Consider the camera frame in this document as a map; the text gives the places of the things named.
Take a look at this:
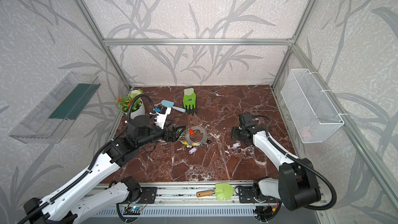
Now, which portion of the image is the green toy shovel wooden handle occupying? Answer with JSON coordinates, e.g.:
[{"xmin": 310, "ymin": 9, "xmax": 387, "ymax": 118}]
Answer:
[{"xmin": 196, "ymin": 183, "xmax": 235, "ymax": 201}]

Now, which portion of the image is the large metal key ring plate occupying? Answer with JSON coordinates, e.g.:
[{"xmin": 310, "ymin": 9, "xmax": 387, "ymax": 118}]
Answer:
[{"xmin": 185, "ymin": 126, "xmax": 208, "ymax": 145}]

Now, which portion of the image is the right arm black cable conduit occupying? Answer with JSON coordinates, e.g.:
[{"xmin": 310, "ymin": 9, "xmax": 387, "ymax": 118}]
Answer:
[{"xmin": 252, "ymin": 116, "xmax": 338, "ymax": 211}]

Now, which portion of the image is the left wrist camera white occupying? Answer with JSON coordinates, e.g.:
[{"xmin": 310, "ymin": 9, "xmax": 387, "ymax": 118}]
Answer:
[{"xmin": 154, "ymin": 105, "xmax": 172, "ymax": 129}]

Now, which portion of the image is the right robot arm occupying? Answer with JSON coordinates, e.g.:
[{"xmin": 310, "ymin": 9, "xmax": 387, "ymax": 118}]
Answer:
[{"xmin": 231, "ymin": 113, "xmax": 321, "ymax": 211}]

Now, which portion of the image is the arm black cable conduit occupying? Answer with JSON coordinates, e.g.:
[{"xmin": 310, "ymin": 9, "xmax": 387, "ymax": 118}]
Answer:
[
  {"xmin": 17, "ymin": 94, "xmax": 156, "ymax": 224},
  {"xmin": 252, "ymin": 116, "xmax": 338, "ymax": 211}
]

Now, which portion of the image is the key with yellow tag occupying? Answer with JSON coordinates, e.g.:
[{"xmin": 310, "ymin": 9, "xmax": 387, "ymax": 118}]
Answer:
[{"xmin": 182, "ymin": 142, "xmax": 201, "ymax": 148}]

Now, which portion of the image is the green black garden glove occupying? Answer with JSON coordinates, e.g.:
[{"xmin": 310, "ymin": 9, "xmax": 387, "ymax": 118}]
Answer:
[{"xmin": 183, "ymin": 88, "xmax": 197, "ymax": 115}]

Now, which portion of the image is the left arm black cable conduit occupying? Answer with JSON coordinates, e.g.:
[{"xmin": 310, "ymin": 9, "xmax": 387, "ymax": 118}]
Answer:
[{"xmin": 17, "ymin": 94, "xmax": 156, "ymax": 224}]

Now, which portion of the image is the white wire mesh basket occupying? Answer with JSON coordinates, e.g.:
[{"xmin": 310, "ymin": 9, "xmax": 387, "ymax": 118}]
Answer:
[{"xmin": 281, "ymin": 68, "xmax": 344, "ymax": 144}]

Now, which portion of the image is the key with purple tag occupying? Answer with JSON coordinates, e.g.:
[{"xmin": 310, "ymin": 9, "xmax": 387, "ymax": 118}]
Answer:
[{"xmin": 189, "ymin": 147, "xmax": 197, "ymax": 154}]

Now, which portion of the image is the clear acrylic wall shelf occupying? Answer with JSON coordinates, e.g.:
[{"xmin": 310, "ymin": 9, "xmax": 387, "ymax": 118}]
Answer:
[{"xmin": 9, "ymin": 72, "xmax": 101, "ymax": 144}]

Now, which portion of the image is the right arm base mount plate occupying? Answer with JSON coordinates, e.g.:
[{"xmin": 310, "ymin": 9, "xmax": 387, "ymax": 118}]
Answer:
[{"xmin": 235, "ymin": 186, "xmax": 258, "ymax": 203}]

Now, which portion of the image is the light blue toy trowel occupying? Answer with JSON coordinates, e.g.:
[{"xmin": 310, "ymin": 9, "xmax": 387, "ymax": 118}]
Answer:
[{"xmin": 161, "ymin": 100, "xmax": 186, "ymax": 113}]

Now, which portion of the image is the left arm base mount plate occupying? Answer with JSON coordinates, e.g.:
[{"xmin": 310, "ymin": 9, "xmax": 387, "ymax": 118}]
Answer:
[{"xmin": 133, "ymin": 187, "xmax": 158, "ymax": 204}]

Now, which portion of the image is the green lit circuit board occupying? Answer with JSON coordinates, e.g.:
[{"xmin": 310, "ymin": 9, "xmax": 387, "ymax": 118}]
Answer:
[{"xmin": 122, "ymin": 205, "xmax": 146, "ymax": 216}]

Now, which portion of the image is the potted plant white pot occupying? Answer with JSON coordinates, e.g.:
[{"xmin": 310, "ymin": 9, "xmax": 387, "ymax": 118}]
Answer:
[{"xmin": 115, "ymin": 89, "xmax": 146, "ymax": 119}]

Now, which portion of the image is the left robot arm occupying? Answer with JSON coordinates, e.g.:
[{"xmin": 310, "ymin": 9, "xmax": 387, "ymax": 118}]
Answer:
[{"xmin": 20, "ymin": 115, "xmax": 186, "ymax": 224}]

